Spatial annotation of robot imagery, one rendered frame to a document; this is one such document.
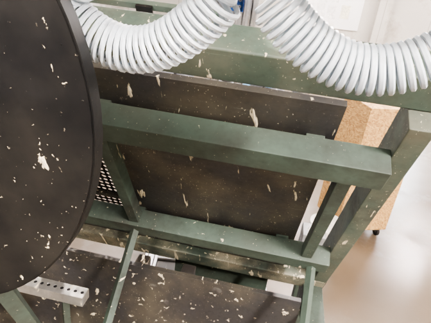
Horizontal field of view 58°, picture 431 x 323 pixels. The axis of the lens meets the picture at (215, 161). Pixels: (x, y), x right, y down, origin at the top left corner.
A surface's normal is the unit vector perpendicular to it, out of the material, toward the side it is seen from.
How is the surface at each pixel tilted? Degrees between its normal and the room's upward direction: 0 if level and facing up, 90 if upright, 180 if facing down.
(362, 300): 0
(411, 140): 120
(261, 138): 31
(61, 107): 90
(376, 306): 0
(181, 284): 90
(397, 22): 90
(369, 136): 90
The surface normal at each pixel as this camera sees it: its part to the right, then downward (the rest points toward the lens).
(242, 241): 0.00, -0.56
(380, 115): 0.18, 0.44
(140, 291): -0.19, 0.41
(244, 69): -0.22, 0.80
